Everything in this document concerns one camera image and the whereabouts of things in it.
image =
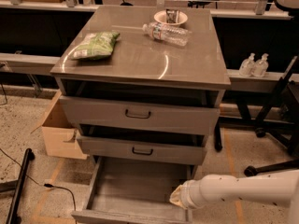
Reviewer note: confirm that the cloth-covered gripper end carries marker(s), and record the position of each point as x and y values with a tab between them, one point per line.
189	194

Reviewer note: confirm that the black stand leg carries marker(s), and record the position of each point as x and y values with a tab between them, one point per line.
16	187

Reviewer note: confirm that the white bowl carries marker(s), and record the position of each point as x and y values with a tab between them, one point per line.
161	18

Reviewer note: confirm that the dark packet in bowl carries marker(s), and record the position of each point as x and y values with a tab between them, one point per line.
172	16

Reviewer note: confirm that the cardboard box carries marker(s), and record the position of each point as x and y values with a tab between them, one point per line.
60	137

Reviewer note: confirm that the left sanitizer pump bottle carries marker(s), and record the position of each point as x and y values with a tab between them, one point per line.
246	66

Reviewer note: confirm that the grey middle drawer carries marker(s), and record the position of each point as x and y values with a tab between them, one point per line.
143	151

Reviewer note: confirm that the green snack bag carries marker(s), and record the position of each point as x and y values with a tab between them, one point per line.
95	46

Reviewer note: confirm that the grey top drawer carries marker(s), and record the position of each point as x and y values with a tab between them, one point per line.
140	116

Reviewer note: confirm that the grey drawer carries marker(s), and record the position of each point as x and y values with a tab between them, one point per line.
140	116
133	192
143	151

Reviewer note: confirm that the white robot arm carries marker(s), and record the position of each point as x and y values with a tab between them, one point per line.
280	188

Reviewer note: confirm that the grey drawer cabinet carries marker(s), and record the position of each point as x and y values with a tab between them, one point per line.
143	70

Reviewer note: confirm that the clear plastic water bottle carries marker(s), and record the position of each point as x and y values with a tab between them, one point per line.
167	33

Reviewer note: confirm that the grey bottom drawer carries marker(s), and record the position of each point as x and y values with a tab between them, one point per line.
133	192

